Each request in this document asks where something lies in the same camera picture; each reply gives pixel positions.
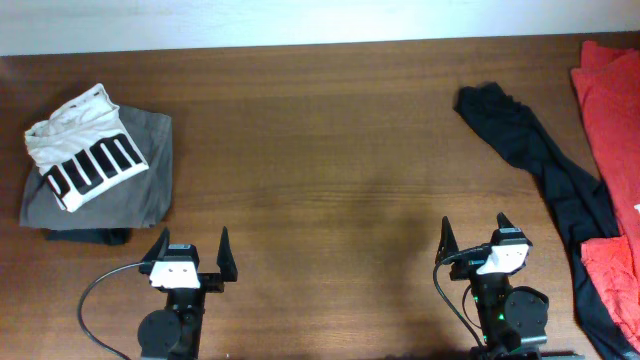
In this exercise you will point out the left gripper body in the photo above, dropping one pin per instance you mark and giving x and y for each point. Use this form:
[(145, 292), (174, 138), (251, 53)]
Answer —
[(211, 282)]

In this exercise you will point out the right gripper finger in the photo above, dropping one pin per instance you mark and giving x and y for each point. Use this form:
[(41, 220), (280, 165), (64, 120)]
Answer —
[(448, 245), (503, 222)]

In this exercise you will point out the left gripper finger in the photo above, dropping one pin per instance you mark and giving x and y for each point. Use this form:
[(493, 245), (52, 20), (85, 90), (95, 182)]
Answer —
[(158, 249), (225, 260)]

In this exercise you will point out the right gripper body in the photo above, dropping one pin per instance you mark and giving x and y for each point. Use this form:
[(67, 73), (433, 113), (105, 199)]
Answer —
[(465, 270)]

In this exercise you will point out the black garment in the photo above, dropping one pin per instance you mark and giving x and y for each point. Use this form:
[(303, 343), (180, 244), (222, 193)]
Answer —
[(580, 204)]

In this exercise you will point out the red orange printed t-shirt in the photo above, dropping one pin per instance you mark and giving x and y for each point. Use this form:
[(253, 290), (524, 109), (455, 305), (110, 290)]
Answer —
[(607, 88)]

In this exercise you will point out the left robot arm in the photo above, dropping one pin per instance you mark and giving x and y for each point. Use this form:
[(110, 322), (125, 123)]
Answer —
[(174, 332)]

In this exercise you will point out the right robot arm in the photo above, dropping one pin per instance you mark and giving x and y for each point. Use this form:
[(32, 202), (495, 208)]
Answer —
[(512, 320)]

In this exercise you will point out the dark folded garment bottom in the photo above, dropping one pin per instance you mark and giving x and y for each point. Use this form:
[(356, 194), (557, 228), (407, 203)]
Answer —
[(108, 236)]

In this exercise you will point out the grey folded garment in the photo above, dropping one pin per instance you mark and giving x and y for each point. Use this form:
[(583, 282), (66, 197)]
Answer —
[(139, 202)]

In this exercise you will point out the white Puma shirt folded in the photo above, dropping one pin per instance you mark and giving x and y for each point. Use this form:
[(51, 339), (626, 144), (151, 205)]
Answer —
[(83, 149)]

